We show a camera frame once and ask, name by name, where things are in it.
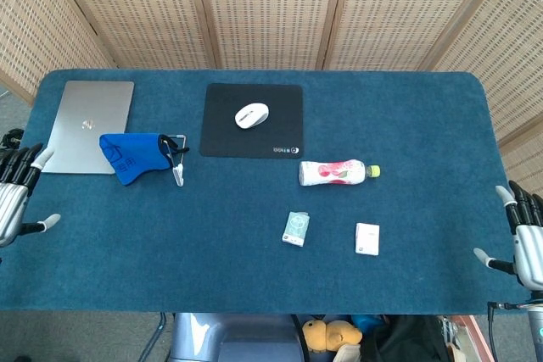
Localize silver laptop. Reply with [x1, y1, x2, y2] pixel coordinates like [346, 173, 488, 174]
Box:
[40, 80, 136, 175]

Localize black equipment stand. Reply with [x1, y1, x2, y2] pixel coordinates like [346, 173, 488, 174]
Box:
[0, 128, 25, 155]

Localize pink board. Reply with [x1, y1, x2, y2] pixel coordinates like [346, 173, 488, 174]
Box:
[460, 315, 495, 362]

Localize teal table cloth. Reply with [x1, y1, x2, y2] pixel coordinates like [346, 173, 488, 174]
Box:
[0, 68, 527, 316]

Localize grey and blue cloth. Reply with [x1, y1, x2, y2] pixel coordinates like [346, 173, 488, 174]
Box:
[98, 131, 191, 187]

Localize white wire stand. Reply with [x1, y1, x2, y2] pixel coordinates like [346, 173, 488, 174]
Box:
[163, 132, 188, 187]

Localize blue object under table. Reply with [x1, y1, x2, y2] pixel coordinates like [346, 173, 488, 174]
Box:
[351, 314, 385, 331]

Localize black floor cable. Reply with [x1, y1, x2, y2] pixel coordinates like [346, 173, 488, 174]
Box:
[137, 312, 167, 362]

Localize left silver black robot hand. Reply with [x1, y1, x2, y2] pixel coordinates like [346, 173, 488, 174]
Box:
[0, 142, 62, 248]

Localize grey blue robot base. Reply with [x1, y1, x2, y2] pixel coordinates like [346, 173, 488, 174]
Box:
[169, 313, 306, 362]

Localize pink label bottle green cap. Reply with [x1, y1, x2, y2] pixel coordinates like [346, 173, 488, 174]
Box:
[299, 159, 381, 187]

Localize woven wooden folding screen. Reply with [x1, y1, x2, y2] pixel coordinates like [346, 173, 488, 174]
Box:
[0, 0, 543, 193]

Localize yellow plush toy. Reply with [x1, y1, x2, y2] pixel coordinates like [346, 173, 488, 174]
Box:
[301, 320, 364, 354]

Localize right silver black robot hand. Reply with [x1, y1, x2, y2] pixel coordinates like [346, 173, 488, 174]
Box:
[473, 180, 543, 291]

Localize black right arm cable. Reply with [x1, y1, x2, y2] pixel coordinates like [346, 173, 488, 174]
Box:
[486, 300, 531, 362]

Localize black bag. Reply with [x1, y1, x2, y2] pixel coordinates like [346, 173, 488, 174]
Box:
[360, 315, 451, 362]

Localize black mouse pad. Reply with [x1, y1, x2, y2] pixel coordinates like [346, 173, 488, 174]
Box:
[199, 83, 305, 159]

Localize white computer mouse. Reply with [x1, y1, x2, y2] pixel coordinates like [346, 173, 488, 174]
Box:
[234, 102, 270, 130]

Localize pink white tissue pack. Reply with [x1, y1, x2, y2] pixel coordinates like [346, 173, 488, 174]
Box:
[354, 222, 381, 257]

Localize green tissue pack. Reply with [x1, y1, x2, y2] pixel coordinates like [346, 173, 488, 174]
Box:
[281, 210, 311, 248]

